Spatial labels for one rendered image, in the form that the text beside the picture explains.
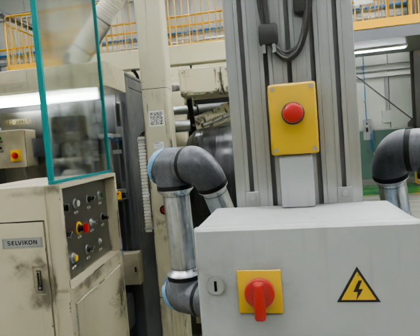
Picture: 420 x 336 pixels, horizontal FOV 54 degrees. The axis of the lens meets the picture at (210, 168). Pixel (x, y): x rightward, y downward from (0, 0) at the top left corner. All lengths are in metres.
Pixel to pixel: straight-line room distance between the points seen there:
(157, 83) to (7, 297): 1.12
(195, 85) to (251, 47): 1.43
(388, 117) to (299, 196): 10.70
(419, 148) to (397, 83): 10.50
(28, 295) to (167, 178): 0.67
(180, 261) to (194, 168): 0.31
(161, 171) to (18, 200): 0.54
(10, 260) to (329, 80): 1.22
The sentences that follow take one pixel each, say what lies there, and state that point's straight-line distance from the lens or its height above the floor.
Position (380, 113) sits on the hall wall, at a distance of 11.50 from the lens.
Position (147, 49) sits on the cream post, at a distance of 2.09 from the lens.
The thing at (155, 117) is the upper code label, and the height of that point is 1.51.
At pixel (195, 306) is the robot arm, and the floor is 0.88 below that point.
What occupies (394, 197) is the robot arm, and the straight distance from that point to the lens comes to 1.26.
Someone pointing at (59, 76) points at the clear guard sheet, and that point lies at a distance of 1.64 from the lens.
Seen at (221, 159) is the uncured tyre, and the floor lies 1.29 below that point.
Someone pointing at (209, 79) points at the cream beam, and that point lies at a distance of 2.27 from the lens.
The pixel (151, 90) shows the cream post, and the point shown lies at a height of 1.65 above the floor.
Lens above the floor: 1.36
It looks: 3 degrees down
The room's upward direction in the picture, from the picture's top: 4 degrees counter-clockwise
